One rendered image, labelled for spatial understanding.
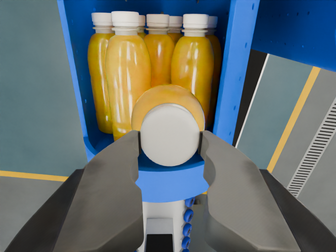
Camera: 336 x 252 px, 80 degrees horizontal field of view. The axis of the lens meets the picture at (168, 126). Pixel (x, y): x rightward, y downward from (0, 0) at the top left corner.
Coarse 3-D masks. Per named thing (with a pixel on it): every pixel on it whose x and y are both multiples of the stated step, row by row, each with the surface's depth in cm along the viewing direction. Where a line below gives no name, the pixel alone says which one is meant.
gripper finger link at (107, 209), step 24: (120, 144) 11; (96, 168) 9; (120, 168) 9; (96, 192) 8; (120, 192) 8; (72, 216) 7; (96, 216) 7; (120, 216) 7; (72, 240) 6; (96, 240) 6; (120, 240) 7
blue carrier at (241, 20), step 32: (64, 0) 28; (96, 0) 37; (128, 0) 41; (160, 0) 42; (192, 0) 41; (224, 0) 37; (256, 0) 24; (64, 32) 28; (224, 32) 38; (224, 64) 24; (224, 96) 26; (96, 128) 43; (224, 128) 29; (192, 160) 39; (160, 192) 30; (192, 192) 31
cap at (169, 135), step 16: (160, 112) 12; (176, 112) 12; (144, 128) 13; (160, 128) 13; (176, 128) 13; (192, 128) 13; (144, 144) 13; (160, 144) 13; (176, 144) 13; (192, 144) 13; (160, 160) 13; (176, 160) 13
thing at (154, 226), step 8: (152, 224) 74; (160, 224) 74; (168, 224) 74; (152, 232) 71; (160, 232) 71; (168, 232) 71; (152, 240) 67; (160, 240) 67; (168, 240) 67; (144, 248) 66; (152, 248) 65; (160, 248) 65; (168, 248) 65
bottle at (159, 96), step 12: (168, 84) 19; (144, 96) 17; (156, 96) 16; (168, 96) 16; (180, 96) 16; (192, 96) 18; (144, 108) 16; (156, 108) 14; (192, 108) 16; (132, 120) 17; (204, 120) 18
